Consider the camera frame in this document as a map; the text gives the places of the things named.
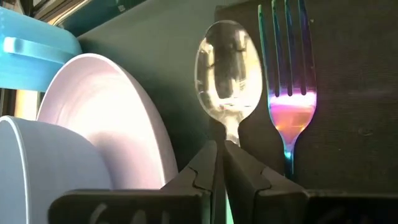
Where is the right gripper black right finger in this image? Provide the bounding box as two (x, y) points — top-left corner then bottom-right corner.
(223, 139), (308, 224)

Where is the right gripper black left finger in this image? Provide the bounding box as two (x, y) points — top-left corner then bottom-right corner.
(160, 140), (220, 224)

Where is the iridescent metal fork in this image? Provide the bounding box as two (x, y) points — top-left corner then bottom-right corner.
(257, 0), (318, 181)

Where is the lavender plate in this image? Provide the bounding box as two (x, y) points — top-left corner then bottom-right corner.
(36, 52), (178, 190)

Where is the spoon with mint handle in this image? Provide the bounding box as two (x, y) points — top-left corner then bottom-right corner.
(194, 20), (264, 224)

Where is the dark green cloth napkin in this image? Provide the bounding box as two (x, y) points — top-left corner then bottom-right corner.
(214, 0), (398, 195)

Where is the blue bowl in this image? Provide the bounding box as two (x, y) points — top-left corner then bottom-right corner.
(0, 115), (113, 224)

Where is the cyan plastic cup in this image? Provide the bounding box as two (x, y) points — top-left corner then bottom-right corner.
(0, 6), (83, 93)

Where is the dark green tray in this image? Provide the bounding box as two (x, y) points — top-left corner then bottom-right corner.
(58, 0), (231, 175)

